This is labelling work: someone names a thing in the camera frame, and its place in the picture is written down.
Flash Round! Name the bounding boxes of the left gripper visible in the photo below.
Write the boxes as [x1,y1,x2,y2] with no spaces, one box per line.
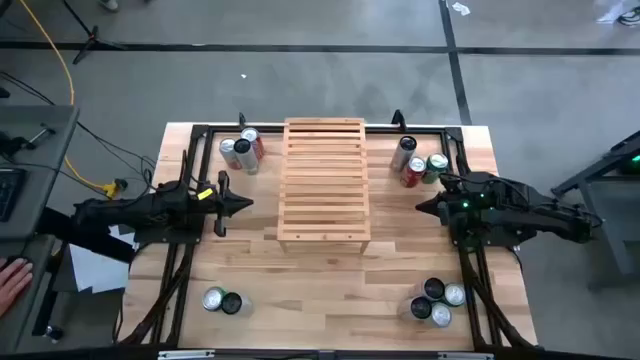
[189,170,255,238]

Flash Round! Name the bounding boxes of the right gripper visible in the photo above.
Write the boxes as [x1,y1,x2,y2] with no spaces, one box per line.
[415,180,481,237]

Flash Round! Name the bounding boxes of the red Coca-Cola can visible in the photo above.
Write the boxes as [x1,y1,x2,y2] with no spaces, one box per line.
[240,126,266,161]
[399,155,428,189]

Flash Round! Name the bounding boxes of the green Sprite can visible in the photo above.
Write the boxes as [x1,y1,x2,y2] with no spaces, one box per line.
[421,152,450,185]
[442,282,467,308]
[201,286,229,313]

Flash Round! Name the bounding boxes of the tall white Celsius can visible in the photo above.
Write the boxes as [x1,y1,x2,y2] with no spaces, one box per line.
[233,137,261,176]
[220,291,255,317]
[398,295,434,321]
[409,277,447,302]
[389,134,419,174]

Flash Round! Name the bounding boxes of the wooden slatted shelf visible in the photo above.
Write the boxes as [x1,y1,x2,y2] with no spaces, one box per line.
[276,117,372,255]

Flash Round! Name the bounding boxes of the white paper sheets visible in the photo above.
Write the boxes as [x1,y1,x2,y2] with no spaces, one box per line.
[67,223,137,295]

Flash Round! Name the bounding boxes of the black support beam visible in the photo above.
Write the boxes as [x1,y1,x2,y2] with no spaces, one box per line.
[34,205,137,265]

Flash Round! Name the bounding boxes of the grey metal stand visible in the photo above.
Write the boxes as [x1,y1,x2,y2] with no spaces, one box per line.
[549,128,640,291]

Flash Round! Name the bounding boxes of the grey desk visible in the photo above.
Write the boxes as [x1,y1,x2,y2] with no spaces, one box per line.
[0,104,81,354]

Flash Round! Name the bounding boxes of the black computer green lights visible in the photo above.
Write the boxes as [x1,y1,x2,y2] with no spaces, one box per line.
[608,130,640,176]

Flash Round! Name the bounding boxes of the black tripod stand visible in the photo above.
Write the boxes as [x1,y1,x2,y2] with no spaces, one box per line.
[59,0,129,66]

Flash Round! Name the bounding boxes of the black keyboard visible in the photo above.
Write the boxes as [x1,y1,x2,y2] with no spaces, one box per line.
[0,167,27,224]

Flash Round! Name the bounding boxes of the person's hand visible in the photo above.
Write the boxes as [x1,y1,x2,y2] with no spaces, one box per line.
[0,257,35,319]

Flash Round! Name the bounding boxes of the black aluminium rig frame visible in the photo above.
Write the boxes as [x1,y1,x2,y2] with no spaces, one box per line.
[115,122,539,351]

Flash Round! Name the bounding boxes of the silver aluminium bracket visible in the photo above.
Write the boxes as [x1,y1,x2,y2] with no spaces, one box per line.
[157,349,216,360]
[437,351,496,360]

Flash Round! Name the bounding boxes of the black metal handle tool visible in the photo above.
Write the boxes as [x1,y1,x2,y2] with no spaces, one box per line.
[19,122,57,151]

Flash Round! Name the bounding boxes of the yellow cable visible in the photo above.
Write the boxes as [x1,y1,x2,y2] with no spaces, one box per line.
[18,0,109,194]

